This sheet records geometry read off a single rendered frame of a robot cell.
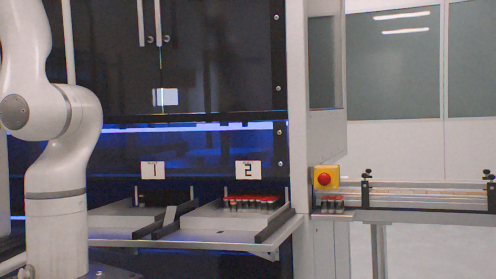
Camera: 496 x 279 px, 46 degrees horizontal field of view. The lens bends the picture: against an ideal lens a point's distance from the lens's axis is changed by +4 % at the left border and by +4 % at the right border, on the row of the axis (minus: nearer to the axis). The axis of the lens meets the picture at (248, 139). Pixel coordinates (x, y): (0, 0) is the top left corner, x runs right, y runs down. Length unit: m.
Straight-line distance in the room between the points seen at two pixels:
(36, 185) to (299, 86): 0.87
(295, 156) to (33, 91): 0.88
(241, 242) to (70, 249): 0.42
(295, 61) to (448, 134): 4.66
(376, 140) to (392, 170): 0.36
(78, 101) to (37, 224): 0.27
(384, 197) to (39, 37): 1.13
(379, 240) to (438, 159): 4.46
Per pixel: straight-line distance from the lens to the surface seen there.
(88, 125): 1.31
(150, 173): 1.97
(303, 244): 1.84
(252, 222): 1.59
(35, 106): 1.21
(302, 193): 1.81
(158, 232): 1.55
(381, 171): 6.40
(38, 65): 1.25
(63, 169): 1.26
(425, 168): 6.38
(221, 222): 1.61
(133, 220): 1.73
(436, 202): 1.88
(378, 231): 1.94
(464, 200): 1.88
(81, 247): 1.30
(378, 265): 1.97
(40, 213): 1.27
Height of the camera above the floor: 1.22
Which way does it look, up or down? 3 degrees down
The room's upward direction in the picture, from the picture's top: 2 degrees counter-clockwise
